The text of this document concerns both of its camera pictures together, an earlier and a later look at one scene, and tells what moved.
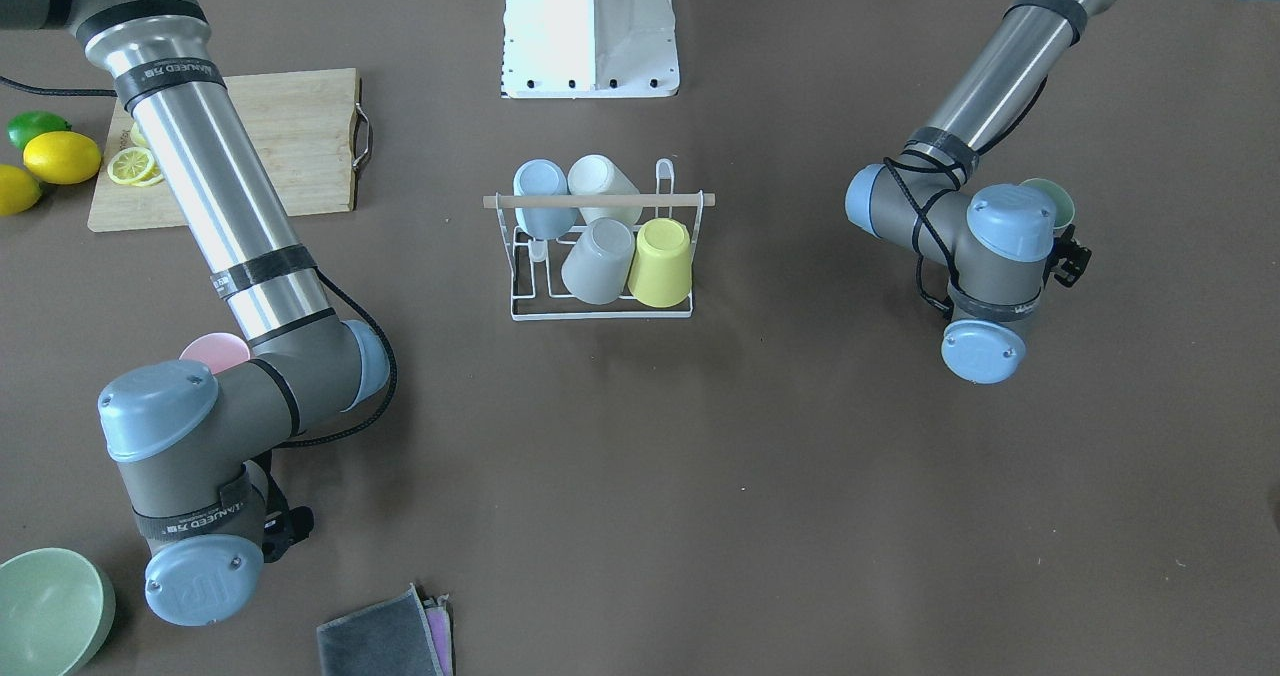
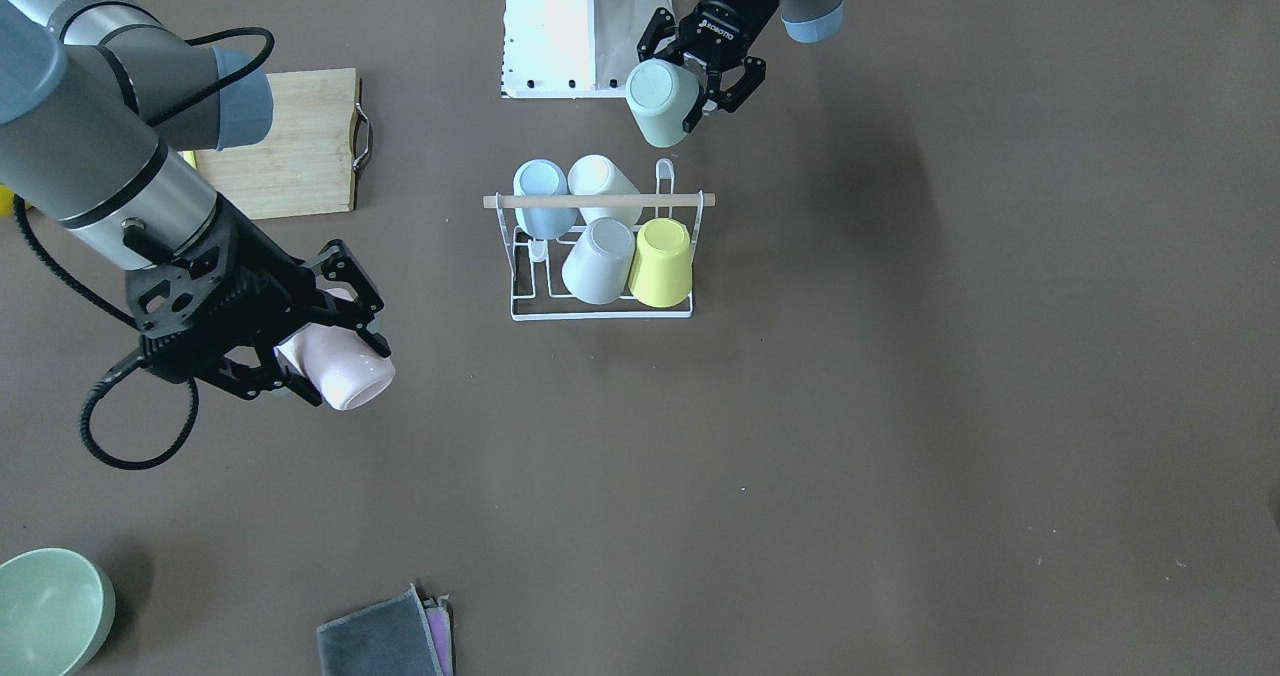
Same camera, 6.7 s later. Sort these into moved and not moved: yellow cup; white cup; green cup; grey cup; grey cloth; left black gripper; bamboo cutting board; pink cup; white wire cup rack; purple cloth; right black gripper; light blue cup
Moved: left black gripper; green cup; pink cup; right black gripper
Not moved: purple cloth; bamboo cutting board; grey cup; white wire cup rack; light blue cup; yellow cup; grey cloth; white cup
